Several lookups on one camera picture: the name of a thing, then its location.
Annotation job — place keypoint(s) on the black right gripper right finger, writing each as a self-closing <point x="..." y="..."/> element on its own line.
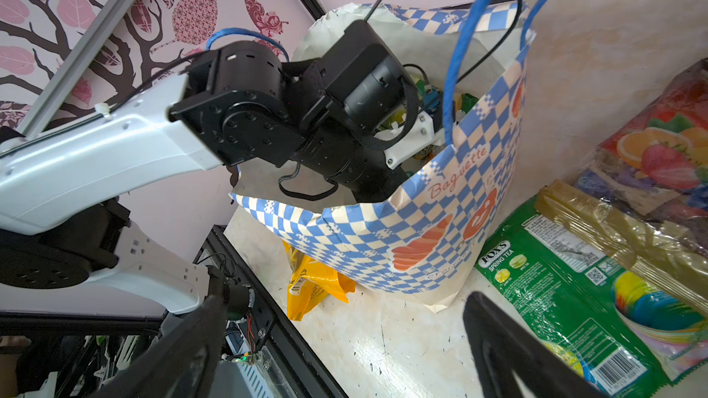
<point x="505" y="355"/>

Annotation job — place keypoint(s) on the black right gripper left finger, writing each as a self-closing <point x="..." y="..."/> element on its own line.
<point x="181" y="364"/>

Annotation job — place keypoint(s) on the green Fox's candy bag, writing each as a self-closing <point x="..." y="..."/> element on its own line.
<point x="624" y="336"/>

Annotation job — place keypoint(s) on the blue checkered paper bag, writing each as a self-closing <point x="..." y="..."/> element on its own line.
<point x="423" y="240"/>

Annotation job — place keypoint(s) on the yellow mango snack bag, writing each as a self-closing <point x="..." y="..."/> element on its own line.
<point x="311" y="283"/>

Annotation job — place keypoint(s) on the red gold fruit candy bag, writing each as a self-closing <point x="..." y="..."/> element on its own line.
<point x="641" y="196"/>

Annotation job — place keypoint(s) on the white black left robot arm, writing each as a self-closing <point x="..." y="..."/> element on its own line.
<point x="61" y="221"/>

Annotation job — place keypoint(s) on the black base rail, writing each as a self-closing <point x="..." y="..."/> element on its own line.
<point x="263" y="354"/>

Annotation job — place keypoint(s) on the aluminium rail left wall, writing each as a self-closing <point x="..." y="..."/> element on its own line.
<point x="79" y="60"/>

